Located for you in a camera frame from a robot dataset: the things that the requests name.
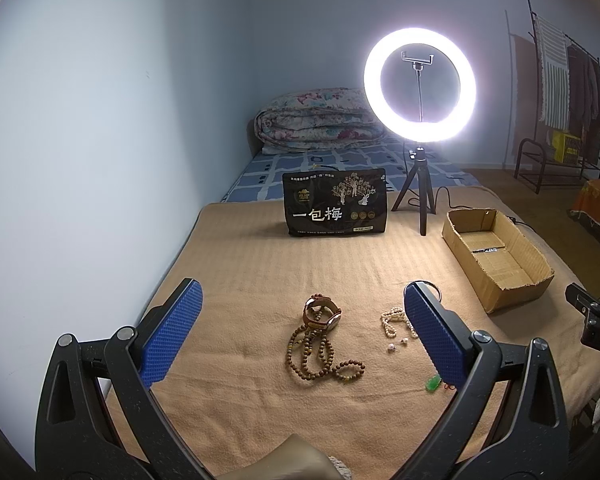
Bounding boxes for white pearl necklace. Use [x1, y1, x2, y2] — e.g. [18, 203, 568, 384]
[379, 303, 421, 339]

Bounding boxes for dark metal bangle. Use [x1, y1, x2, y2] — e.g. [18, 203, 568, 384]
[412, 280, 442, 302]

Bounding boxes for brown wooden bead necklace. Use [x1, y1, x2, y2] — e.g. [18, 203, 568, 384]
[285, 316, 366, 384]

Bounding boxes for red strap wristwatch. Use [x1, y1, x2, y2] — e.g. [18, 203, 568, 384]
[302, 294, 342, 332]

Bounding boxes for cardboard box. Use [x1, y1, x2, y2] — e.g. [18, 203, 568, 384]
[442, 208, 555, 314]

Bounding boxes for black clothes rack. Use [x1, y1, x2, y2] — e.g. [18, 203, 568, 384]
[514, 0, 600, 193]

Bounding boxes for black tripod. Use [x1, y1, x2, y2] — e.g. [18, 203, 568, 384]
[391, 145, 436, 236]

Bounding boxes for blue patterned bed sheet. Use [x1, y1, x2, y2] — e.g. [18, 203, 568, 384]
[220, 136, 477, 204]

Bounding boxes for black snack bag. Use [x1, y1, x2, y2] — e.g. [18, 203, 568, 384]
[283, 168, 388, 237]

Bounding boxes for yellow box on rack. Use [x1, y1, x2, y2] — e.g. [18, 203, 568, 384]
[552, 130, 581, 165]

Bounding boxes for dark hanging clothes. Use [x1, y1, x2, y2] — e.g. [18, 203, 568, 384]
[567, 44, 600, 164]

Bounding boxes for folded floral quilt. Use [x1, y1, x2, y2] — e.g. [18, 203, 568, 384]
[253, 87, 387, 152]

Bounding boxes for phone holder clamp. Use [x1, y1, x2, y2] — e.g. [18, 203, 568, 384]
[401, 51, 434, 73]

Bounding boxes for striped white towel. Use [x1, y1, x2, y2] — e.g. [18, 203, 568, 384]
[535, 15, 570, 131]

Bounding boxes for black power cable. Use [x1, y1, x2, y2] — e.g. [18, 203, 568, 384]
[431, 185, 552, 246]

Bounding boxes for ring light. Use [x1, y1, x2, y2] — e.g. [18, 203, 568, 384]
[363, 27, 477, 144]

